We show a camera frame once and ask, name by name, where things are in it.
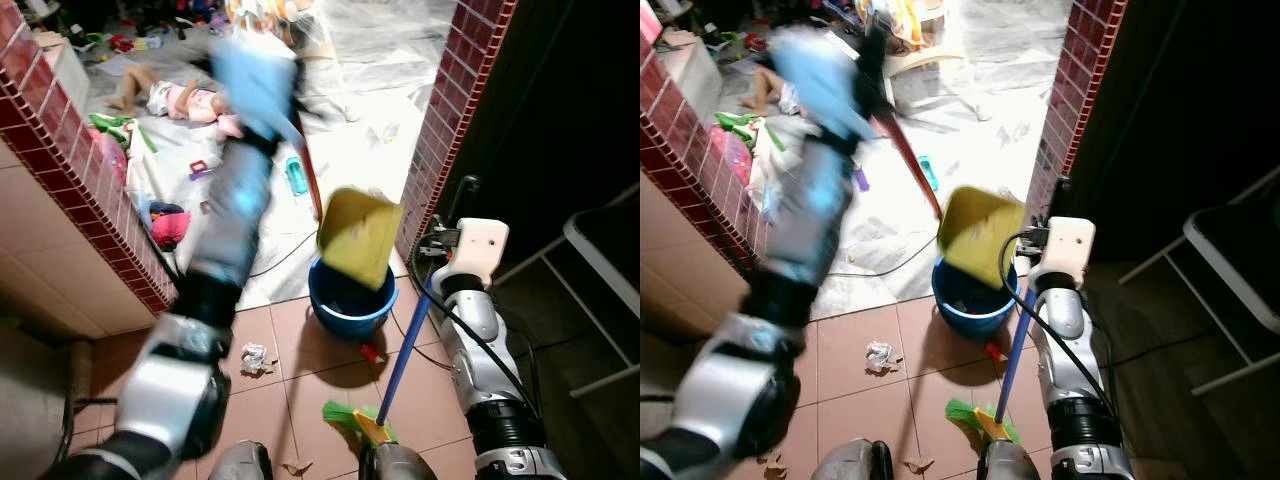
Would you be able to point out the white plastic chair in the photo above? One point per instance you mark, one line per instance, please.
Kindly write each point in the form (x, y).
(925, 35)
(300, 25)

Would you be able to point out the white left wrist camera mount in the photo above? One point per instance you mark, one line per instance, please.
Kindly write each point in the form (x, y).
(250, 85)
(825, 80)

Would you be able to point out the green toy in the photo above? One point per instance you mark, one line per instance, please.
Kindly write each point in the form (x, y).
(735, 125)
(115, 128)

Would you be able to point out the folding chair with dark seat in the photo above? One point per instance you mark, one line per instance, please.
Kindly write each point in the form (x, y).
(600, 240)
(1230, 250)

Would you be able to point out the teal bottle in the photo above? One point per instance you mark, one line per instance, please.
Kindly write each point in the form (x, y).
(296, 176)
(929, 173)

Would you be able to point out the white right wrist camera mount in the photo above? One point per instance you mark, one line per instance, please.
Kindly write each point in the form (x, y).
(1068, 245)
(478, 248)

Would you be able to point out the blue plastic bucket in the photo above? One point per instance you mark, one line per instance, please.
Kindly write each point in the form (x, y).
(350, 312)
(972, 312)

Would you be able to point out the dry brown leaf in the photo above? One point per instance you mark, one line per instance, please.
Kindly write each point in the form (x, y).
(920, 465)
(296, 467)

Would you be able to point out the crumpled white paper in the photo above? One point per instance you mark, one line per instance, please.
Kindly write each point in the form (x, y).
(256, 359)
(882, 357)

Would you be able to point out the robot right leg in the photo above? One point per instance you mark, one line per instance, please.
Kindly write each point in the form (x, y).
(1012, 462)
(398, 463)

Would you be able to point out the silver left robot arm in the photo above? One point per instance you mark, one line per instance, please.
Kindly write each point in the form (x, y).
(800, 240)
(215, 250)

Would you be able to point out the purple toy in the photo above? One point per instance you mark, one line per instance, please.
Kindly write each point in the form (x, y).
(862, 178)
(200, 170)

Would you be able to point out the child lying on floor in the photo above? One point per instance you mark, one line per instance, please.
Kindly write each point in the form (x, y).
(180, 100)
(772, 90)

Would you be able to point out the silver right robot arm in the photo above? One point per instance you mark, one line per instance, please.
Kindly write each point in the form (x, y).
(1066, 345)
(478, 345)

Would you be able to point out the small red scrap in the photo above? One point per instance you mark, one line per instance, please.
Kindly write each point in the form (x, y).
(372, 352)
(995, 351)

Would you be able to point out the robot leg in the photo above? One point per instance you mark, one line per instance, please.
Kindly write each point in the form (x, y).
(1012, 462)
(240, 463)
(850, 462)
(398, 463)

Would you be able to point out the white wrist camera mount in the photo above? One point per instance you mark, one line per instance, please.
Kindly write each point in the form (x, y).
(1068, 245)
(478, 248)
(250, 85)
(825, 80)

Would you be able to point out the pink round toy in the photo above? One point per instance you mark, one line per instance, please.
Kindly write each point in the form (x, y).
(170, 228)

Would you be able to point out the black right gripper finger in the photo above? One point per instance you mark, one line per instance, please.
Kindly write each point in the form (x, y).
(1059, 197)
(470, 197)

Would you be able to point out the robot left leg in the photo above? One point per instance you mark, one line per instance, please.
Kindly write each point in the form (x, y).
(240, 463)
(850, 462)

